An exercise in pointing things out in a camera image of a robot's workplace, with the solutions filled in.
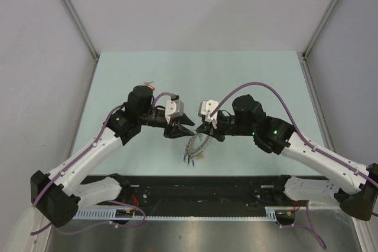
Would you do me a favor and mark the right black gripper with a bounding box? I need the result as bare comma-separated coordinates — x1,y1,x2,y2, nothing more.
196,113,255,142

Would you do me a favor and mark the large metal keyring disc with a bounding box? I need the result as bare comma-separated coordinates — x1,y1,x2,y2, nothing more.
183,133,213,167

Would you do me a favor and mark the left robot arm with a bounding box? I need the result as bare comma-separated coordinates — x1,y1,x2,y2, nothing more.
30,85,194,228

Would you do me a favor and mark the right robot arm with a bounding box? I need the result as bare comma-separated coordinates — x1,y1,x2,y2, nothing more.
197,94,377,221

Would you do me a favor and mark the key with red tag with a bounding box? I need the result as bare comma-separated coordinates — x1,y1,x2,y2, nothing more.
144,81,155,91

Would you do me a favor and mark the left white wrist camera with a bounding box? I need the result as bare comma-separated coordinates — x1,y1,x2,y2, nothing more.
164,95,184,124

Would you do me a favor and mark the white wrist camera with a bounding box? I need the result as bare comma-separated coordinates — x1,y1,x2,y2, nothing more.
198,100,219,128
164,95,184,124

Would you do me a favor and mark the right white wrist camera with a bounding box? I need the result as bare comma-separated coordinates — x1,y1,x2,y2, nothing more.
198,100,219,128

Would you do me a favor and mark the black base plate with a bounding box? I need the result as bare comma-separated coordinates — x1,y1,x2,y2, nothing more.
60,175,345,216

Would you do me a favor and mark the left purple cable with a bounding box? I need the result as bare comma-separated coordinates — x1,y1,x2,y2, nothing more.
31,91,180,237

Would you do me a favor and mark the purple cable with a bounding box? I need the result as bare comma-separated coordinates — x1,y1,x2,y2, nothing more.
31,91,180,237
208,81,378,250

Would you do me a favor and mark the slotted cable duct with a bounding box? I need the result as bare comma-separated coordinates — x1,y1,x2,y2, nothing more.
73,208,295,222

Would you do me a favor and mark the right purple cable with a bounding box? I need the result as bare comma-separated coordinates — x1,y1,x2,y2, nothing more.
208,81,378,250

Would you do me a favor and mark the right frame post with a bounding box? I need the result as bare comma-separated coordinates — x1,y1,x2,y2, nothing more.
301,0,358,60

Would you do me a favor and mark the frame post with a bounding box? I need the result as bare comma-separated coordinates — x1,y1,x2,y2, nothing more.
60,0,99,63
301,0,358,60

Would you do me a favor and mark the left frame post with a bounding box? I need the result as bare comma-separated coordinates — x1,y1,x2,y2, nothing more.
60,0,99,63

